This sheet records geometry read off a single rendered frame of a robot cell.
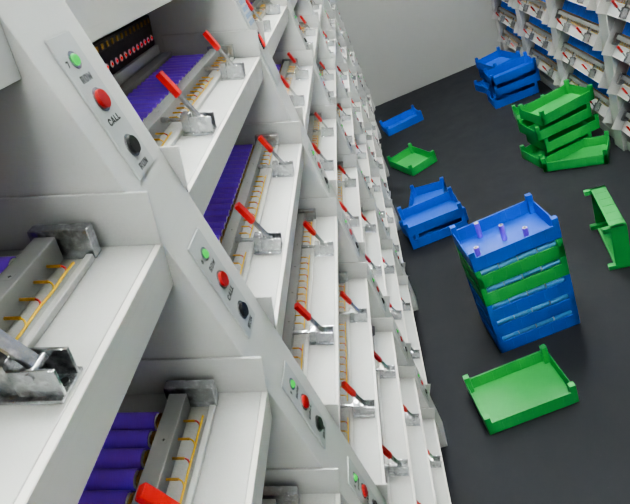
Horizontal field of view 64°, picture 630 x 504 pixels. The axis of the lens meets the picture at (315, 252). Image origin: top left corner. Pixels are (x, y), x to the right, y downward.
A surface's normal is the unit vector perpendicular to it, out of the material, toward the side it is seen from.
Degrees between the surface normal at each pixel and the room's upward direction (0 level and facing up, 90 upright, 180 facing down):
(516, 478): 0
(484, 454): 0
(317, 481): 90
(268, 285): 20
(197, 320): 90
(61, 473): 111
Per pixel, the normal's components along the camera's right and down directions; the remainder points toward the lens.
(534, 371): -0.40, -0.77
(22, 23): 0.91, -0.33
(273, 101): -0.03, 0.55
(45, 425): -0.07, -0.84
